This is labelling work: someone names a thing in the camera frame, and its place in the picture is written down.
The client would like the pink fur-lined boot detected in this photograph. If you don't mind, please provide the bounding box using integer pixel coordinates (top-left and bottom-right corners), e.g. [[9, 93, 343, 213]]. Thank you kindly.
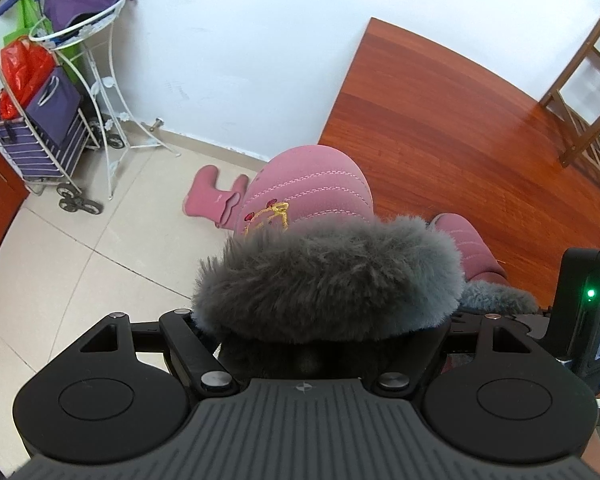
[[192, 144, 466, 376], [430, 213, 538, 313]]

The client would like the white metal stand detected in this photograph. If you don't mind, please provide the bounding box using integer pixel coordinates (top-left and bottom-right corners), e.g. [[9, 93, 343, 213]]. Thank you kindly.
[[29, 0, 181, 200]]

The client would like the green bag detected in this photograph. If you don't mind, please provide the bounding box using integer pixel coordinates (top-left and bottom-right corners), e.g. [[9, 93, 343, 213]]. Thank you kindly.
[[2, 0, 83, 83]]

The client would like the purple tote bag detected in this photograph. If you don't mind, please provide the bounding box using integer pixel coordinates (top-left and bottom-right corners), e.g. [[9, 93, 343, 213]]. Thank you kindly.
[[25, 66, 83, 147]]

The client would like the red plastic bag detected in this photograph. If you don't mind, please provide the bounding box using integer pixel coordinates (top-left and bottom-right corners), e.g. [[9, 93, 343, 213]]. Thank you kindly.
[[0, 36, 58, 118]]

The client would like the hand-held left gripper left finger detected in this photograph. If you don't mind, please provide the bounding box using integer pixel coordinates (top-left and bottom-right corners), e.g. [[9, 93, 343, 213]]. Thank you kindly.
[[80, 309, 241, 392]]

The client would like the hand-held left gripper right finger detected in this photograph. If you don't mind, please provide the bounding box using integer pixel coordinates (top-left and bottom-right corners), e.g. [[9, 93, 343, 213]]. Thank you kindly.
[[375, 312, 553, 393]]

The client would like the striped shopping trolley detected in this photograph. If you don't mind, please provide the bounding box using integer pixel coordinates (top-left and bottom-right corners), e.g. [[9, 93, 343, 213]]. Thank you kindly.
[[0, 0, 103, 216]]

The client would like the pink rain boot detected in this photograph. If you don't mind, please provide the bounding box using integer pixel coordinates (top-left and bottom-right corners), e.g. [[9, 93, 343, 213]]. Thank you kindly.
[[215, 175, 253, 229], [182, 165, 233, 221]]

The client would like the wooden shoe rack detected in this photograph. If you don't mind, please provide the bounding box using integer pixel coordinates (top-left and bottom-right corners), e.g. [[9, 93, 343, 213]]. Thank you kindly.
[[539, 2, 600, 196]]

